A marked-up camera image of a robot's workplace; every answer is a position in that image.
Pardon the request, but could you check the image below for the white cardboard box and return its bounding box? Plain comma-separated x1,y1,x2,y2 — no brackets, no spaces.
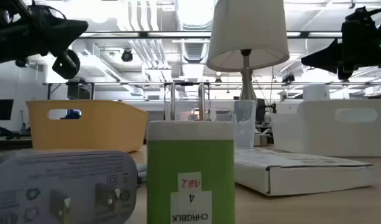
234,147,380,197

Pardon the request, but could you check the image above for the clear plastic bin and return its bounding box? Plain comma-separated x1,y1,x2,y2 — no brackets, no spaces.
164,99,258,151

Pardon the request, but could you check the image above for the black background monitor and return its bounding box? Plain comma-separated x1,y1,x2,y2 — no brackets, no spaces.
0,99,14,121

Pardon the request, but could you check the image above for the black background machine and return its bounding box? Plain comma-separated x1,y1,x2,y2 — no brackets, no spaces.
257,98,277,123

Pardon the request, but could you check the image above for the green white charger block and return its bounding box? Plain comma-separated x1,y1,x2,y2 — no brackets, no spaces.
146,82,236,224

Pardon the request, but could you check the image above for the white plastic bin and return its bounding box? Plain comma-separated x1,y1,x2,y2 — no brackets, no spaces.
270,99,381,158

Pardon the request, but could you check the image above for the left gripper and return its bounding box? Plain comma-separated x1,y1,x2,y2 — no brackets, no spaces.
5,3,89,65

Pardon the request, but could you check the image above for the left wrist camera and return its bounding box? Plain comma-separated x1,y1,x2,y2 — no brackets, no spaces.
52,49,81,80

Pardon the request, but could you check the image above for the yellow plastic bin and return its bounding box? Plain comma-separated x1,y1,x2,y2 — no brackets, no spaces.
25,99,150,154

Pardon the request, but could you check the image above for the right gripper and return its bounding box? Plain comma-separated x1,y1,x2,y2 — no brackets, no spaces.
301,6,381,75

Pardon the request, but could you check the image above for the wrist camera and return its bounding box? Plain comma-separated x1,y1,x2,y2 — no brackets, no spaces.
337,63,354,81
52,49,81,80

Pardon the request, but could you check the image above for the grey power adapter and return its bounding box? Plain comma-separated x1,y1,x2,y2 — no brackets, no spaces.
0,149,140,224

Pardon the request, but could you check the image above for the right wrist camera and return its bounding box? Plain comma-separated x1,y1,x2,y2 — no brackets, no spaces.
337,63,354,81

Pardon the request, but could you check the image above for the white shade table lamp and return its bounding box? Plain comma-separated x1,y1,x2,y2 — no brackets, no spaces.
206,0,290,147

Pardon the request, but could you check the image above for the person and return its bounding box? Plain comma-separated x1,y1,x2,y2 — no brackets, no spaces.
60,109,82,120

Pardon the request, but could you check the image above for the white background cylinder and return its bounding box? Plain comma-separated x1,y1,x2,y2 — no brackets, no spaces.
303,84,331,101

